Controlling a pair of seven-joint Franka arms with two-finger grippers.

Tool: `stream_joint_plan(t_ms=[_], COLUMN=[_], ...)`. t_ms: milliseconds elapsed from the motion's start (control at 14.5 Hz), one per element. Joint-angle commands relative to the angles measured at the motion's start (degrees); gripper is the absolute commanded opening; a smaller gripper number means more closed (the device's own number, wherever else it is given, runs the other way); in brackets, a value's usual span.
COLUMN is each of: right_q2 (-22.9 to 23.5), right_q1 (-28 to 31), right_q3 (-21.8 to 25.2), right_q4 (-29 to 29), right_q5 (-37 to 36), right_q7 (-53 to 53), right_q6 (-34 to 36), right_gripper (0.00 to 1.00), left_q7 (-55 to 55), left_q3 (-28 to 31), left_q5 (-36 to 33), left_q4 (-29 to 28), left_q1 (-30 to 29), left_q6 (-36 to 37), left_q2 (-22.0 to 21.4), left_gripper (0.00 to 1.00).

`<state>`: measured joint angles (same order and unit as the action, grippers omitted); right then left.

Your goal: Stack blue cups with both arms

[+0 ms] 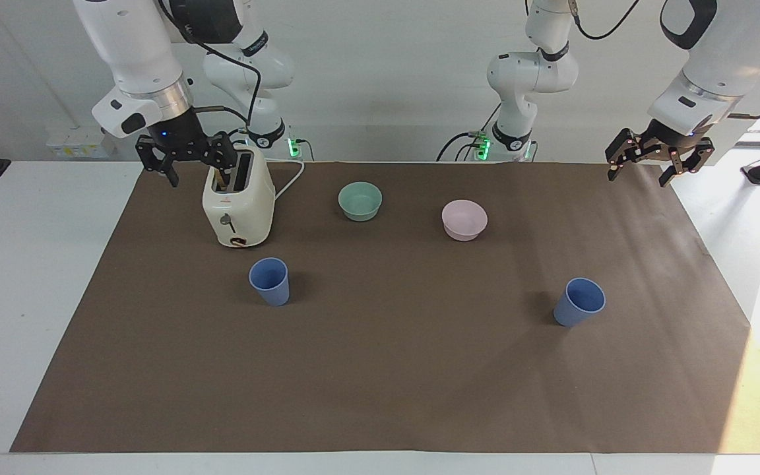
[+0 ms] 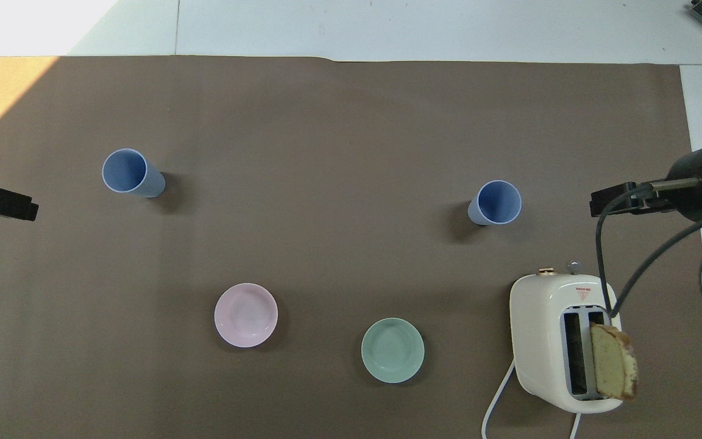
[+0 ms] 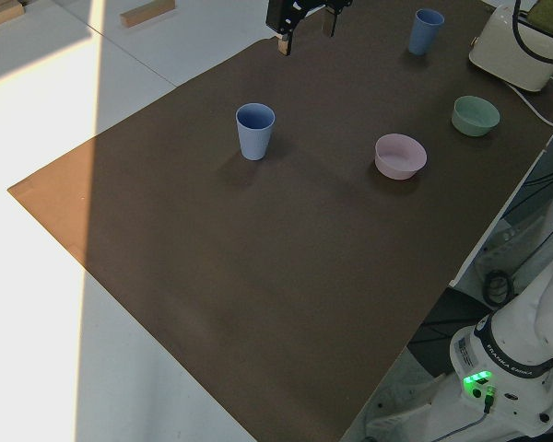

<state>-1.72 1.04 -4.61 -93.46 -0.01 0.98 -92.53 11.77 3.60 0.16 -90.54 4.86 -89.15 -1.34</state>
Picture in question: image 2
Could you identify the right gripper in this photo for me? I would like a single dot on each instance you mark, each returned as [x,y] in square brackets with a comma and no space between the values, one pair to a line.
[692,195]

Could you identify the slice of bread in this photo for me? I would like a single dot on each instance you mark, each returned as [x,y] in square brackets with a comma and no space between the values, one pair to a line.
[613,363]

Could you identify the blue plastic cup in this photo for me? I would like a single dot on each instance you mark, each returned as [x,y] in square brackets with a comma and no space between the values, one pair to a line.
[498,202]
[124,171]

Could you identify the cream white toaster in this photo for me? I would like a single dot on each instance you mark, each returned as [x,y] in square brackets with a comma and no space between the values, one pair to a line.
[537,341]

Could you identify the green bowl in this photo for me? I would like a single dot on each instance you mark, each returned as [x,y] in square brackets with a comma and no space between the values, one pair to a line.
[392,350]

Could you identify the pink bowl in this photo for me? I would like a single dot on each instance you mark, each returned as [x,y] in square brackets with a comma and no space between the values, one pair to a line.
[245,315]

